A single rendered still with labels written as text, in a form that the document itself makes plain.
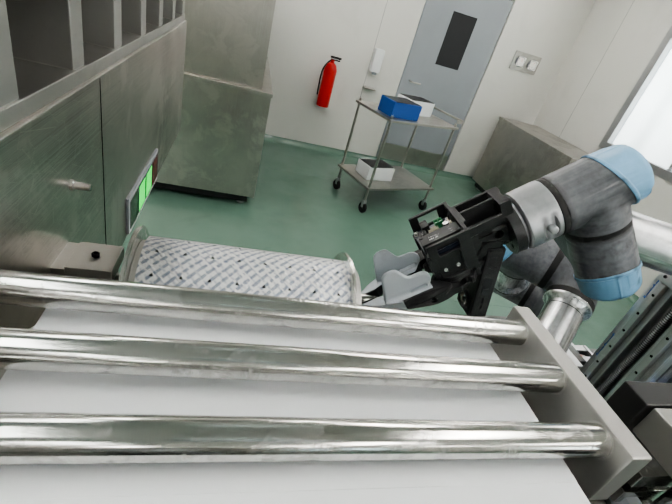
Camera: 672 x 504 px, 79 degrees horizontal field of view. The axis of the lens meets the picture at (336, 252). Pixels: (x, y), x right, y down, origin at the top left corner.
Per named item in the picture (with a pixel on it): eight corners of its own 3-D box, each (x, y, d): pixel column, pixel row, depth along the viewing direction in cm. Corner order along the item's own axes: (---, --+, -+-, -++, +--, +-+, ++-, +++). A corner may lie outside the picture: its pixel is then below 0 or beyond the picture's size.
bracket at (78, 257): (112, 283, 44) (111, 268, 43) (50, 277, 42) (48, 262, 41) (124, 257, 48) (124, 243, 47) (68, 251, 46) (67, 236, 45)
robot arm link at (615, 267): (617, 252, 61) (604, 188, 56) (659, 296, 51) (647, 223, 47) (561, 268, 63) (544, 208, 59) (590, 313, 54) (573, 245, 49)
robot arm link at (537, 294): (555, 336, 124) (580, 302, 117) (513, 312, 129) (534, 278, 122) (560, 319, 133) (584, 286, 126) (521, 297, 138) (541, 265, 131)
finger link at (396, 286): (348, 280, 51) (415, 246, 50) (366, 311, 54) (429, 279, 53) (354, 296, 48) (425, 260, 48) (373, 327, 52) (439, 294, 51)
